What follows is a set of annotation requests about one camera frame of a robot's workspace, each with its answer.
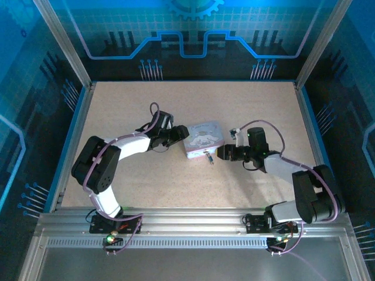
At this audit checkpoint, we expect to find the left aluminium corner post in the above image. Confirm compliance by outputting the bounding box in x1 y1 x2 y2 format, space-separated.
32 0 95 88

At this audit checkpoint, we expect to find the aluminium frame rail assembly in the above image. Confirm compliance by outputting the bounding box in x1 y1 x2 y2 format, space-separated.
17 206 373 281

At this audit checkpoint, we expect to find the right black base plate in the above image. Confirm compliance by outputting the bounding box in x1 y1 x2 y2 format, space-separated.
244 214 299 235

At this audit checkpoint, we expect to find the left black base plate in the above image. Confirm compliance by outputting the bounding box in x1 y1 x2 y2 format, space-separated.
88 214 144 235

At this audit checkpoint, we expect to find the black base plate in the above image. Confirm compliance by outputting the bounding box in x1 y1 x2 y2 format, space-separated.
88 214 144 235
244 214 299 235

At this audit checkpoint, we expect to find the pastel cartoon tin box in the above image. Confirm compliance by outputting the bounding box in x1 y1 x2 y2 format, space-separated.
183 120 226 160

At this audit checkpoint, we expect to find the slotted grey cable duct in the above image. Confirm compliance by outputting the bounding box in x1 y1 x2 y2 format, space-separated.
46 238 271 248

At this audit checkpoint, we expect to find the right aluminium side rail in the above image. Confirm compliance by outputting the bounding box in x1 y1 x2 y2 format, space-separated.
292 81 338 212

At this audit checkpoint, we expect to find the right aluminium corner post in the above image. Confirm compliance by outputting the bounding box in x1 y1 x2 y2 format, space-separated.
294 0 353 89

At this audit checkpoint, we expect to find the controller board with led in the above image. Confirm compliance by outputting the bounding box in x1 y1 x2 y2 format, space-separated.
265 234 290 247
102 231 124 247

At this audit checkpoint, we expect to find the left aluminium side rail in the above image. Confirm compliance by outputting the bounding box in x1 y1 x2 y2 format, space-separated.
52 83 97 212

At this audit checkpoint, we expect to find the aluminium corner post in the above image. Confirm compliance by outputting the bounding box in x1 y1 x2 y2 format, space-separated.
32 0 95 88
294 0 353 89

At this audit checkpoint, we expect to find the right controller board with LED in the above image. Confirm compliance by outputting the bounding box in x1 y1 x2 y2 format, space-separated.
265 234 290 247

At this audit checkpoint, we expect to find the aluminium side rail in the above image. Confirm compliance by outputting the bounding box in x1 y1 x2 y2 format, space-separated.
292 81 338 212
52 83 97 212

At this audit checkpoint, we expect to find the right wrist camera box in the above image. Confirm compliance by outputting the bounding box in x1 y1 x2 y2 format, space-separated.
229 127 248 148

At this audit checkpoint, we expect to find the left controller board with LED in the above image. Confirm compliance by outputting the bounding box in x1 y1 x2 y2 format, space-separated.
102 231 124 247

